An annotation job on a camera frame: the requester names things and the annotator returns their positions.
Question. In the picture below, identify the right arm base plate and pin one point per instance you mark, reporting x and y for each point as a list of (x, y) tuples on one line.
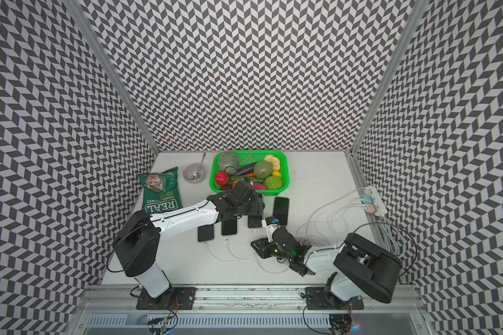
[(317, 298)]

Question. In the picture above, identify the green chips bag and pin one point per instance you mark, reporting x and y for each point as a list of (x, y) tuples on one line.
[(160, 191)]

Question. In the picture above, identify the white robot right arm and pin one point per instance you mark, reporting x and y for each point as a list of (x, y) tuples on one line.
[(357, 266)]

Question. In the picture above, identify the purple eggplant toy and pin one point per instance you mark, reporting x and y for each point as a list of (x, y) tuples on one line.
[(246, 170)]

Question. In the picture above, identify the light green cabbage toy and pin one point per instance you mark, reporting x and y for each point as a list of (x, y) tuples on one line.
[(273, 182)]

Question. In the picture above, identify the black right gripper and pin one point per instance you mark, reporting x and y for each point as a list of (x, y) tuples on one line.
[(263, 248)]

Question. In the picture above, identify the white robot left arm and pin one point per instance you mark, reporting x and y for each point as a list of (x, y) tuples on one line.
[(137, 242)]

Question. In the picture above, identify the aluminium front rail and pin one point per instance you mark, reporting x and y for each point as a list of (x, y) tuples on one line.
[(243, 299)]

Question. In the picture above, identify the netted green melon toy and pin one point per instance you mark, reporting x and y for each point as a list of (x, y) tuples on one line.
[(228, 162)]

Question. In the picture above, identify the green round fruit toy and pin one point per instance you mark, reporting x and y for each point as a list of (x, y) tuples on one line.
[(263, 169)]

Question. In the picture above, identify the white power strip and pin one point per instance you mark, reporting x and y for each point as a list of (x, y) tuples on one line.
[(381, 208)]

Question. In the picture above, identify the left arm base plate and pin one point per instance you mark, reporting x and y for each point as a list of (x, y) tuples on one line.
[(175, 298)]

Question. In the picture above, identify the cream cauliflower toy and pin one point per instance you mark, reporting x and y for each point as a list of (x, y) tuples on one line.
[(274, 161)]

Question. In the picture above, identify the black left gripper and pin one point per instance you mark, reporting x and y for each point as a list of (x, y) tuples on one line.
[(257, 207)]

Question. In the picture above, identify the pink usb charger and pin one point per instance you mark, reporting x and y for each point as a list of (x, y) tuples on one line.
[(371, 209)]

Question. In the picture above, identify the teal usb charger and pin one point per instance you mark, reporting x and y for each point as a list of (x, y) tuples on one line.
[(367, 199)]

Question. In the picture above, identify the metal spoon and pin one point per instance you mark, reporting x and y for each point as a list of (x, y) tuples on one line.
[(199, 167)]

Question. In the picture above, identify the green plastic basket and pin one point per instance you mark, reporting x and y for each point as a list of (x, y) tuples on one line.
[(253, 156)]

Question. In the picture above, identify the grey bowl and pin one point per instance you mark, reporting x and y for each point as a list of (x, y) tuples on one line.
[(188, 174)]

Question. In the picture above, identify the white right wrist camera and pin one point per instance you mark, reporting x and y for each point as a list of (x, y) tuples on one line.
[(270, 224)]

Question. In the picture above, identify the phone light case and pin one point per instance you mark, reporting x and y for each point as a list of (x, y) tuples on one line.
[(205, 233), (229, 227)]

